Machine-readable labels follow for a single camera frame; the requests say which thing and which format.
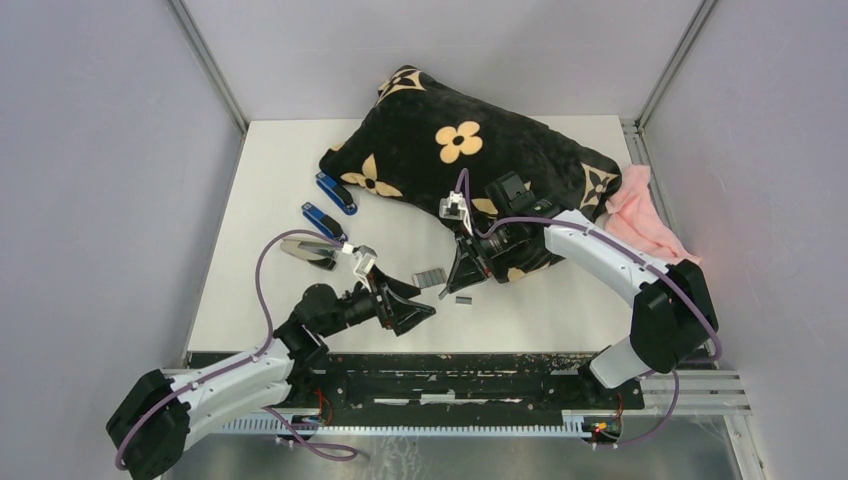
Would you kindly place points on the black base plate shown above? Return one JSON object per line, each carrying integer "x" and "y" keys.
{"x": 467, "y": 389}

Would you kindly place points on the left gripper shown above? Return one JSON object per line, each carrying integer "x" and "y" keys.
{"x": 404, "y": 316}

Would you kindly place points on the white cable duct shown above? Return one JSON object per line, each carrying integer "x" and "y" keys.
{"x": 264, "y": 423}

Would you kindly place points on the grey beige stapler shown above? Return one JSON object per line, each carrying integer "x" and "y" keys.
{"x": 317, "y": 253}

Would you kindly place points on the box of staples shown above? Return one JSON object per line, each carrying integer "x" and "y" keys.
{"x": 429, "y": 278}

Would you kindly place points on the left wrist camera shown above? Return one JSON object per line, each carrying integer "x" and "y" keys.
{"x": 363, "y": 259}

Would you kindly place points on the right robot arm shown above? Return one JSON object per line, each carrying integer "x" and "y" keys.
{"x": 672, "y": 312}

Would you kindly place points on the black pillow with beige flowers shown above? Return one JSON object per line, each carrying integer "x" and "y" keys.
{"x": 420, "y": 134}

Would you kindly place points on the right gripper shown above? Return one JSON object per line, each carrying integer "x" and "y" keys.
{"x": 466, "y": 271}

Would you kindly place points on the blue stapler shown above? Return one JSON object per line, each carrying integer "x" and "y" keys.
{"x": 327, "y": 225}
{"x": 339, "y": 195}

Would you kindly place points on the pink cloth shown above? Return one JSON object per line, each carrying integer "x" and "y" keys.
{"x": 634, "y": 219}

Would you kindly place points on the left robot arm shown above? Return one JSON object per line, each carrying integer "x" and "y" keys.
{"x": 162, "y": 416}

